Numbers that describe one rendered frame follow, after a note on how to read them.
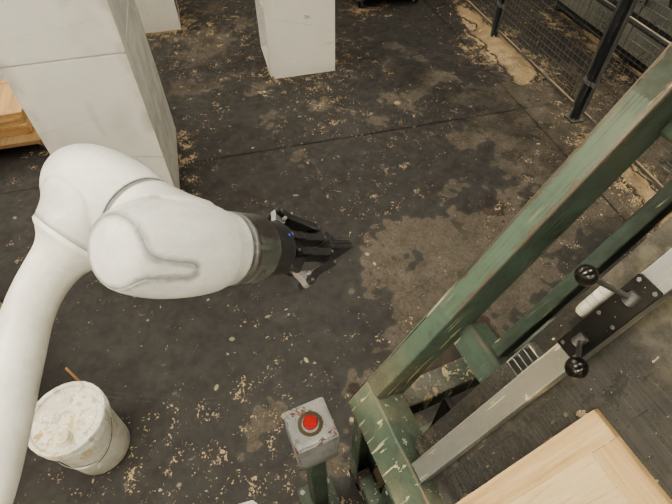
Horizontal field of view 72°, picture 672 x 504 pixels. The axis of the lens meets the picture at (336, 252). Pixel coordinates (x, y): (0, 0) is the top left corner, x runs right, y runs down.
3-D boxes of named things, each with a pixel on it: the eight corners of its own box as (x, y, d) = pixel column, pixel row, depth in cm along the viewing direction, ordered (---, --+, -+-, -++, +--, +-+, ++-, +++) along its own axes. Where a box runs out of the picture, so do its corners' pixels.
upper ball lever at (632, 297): (622, 300, 83) (565, 271, 80) (640, 286, 81) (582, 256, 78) (632, 315, 80) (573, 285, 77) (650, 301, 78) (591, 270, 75)
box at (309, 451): (287, 434, 139) (281, 412, 125) (323, 418, 142) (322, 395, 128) (301, 473, 132) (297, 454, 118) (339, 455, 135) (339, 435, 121)
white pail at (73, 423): (70, 418, 217) (17, 376, 181) (136, 403, 222) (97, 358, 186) (63, 490, 198) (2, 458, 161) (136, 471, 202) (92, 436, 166)
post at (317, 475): (310, 496, 196) (300, 439, 138) (323, 490, 198) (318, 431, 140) (315, 511, 193) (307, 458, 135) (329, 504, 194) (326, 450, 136)
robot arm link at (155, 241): (272, 226, 52) (197, 182, 58) (156, 219, 38) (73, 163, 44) (240, 309, 54) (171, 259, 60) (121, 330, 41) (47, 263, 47)
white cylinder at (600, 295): (609, 281, 88) (578, 307, 92) (602, 280, 86) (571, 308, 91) (621, 292, 86) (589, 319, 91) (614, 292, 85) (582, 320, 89)
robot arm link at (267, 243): (215, 298, 57) (247, 294, 62) (266, 265, 53) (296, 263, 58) (190, 233, 59) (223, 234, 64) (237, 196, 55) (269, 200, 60)
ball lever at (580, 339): (565, 336, 89) (558, 372, 78) (579, 324, 87) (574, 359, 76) (581, 349, 89) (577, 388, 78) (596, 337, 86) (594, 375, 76)
